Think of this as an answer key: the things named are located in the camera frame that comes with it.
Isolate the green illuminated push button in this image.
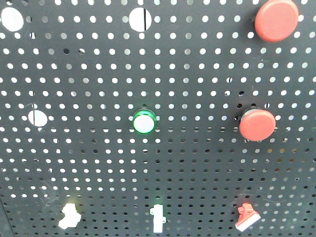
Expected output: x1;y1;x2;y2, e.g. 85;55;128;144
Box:
132;109;157;134

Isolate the lower red mushroom push button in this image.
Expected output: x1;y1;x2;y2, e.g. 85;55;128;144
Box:
239;107;276;142

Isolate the black perforated pegboard panel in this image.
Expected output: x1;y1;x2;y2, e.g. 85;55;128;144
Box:
0;0;316;237

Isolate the red rotary selector switch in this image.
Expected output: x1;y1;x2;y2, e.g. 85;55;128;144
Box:
235;202;261;232

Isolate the upper red mushroom push button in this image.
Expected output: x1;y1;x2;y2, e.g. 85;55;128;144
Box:
254;0;299;42

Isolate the yellow rotary selector switch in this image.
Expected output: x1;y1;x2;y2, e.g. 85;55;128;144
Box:
58;203;81;230

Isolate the red mushroom push button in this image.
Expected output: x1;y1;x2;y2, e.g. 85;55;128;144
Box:
239;107;276;142
254;0;299;42

